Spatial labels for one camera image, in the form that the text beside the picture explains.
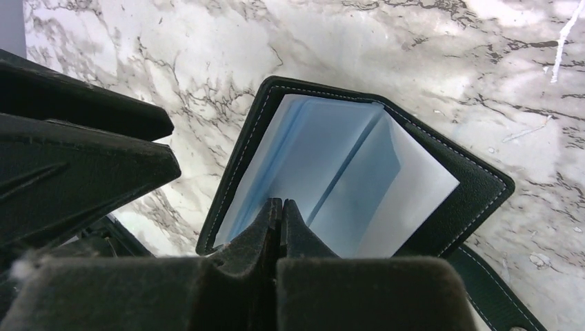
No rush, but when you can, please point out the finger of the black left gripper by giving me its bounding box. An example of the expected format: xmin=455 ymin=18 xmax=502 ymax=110
xmin=1 ymin=114 xmax=181 ymax=245
xmin=1 ymin=50 xmax=175 ymax=141

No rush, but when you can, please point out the black leather card holder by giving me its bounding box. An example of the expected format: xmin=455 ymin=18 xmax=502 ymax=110
xmin=196 ymin=76 xmax=543 ymax=330

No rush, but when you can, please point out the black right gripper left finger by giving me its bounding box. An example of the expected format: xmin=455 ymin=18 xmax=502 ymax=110
xmin=1 ymin=199 xmax=283 ymax=330

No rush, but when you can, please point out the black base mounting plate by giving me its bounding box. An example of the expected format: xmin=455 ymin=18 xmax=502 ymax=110
xmin=1 ymin=214 xmax=153 ymax=272

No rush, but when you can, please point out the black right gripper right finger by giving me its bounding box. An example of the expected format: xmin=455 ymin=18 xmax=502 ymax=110
xmin=276 ymin=199 xmax=476 ymax=330

